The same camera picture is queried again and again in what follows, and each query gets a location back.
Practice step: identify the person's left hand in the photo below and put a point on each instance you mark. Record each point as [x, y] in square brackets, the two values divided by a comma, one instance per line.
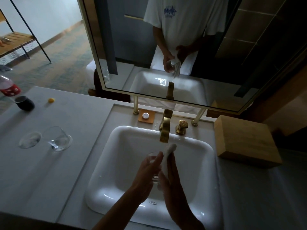
[144, 182]

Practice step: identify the person's right hand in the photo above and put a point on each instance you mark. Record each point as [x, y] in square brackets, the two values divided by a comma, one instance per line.
[177, 198]

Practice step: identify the clear drinking glass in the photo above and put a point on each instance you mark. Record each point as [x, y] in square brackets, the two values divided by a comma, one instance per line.
[152, 156]
[58, 142]

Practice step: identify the white towel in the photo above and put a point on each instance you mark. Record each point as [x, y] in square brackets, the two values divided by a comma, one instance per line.
[170, 148]

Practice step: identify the person's right forearm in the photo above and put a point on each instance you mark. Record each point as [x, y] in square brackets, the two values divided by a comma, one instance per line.
[196, 226]

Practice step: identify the person's left forearm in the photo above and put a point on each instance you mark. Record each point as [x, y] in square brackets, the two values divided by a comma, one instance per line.
[115, 215]

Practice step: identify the white ceramic sink basin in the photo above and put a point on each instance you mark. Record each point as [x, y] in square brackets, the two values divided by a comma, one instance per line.
[115, 155]

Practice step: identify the gold faucet spout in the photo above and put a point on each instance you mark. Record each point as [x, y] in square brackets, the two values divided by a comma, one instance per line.
[165, 129]

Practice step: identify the orange soap dish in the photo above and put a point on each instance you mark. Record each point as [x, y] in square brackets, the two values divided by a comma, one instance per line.
[152, 120]

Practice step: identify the white wrapped round soap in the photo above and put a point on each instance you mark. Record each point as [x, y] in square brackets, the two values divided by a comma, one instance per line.
[145, 115]

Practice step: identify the round paper coaster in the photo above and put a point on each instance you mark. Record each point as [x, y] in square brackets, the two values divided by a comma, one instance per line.
[70, 141]
[30, 140]

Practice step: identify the wooden box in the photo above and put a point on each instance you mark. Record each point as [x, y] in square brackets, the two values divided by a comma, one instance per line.
[247, 138]

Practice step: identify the gold framed mirror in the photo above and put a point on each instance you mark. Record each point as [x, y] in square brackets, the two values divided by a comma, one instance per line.
[120, 33]

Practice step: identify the plastic bottle with red label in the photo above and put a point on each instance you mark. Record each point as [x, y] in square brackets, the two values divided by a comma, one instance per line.
[9, 89]

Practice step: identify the orange item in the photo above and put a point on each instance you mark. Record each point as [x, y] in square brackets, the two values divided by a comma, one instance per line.
[2, 42]

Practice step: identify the gold mirror support post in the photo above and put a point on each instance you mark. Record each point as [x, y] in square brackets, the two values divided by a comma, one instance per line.
[199, 116]
[136, 104]

